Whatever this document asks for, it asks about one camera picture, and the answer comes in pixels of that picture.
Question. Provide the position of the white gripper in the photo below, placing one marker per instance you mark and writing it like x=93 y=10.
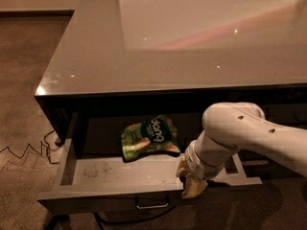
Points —
x=194 y=164

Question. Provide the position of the grey counter cabinet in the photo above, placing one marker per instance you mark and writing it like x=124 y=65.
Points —
x=175 y=58

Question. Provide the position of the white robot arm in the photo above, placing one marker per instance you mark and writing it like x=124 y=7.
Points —
x=230 y=127

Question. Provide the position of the green snack bag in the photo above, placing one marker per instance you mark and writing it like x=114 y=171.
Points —
x=157 y=135

